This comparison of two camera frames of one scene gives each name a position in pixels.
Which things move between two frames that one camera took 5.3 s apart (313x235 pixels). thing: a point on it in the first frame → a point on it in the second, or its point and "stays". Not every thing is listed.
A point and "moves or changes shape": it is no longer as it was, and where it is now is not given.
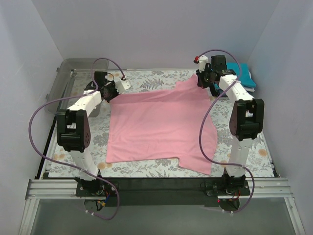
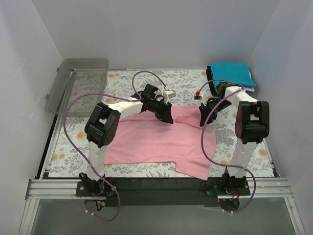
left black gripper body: x=111 y=92 → x=162 y=110
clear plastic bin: x=73 y=77 stays
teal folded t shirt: x=245 y=78 stays
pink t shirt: x=177 y=124 moves or changes shape
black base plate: x=162 y=191 stays
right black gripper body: x=201 y=81 → x=208 y=107
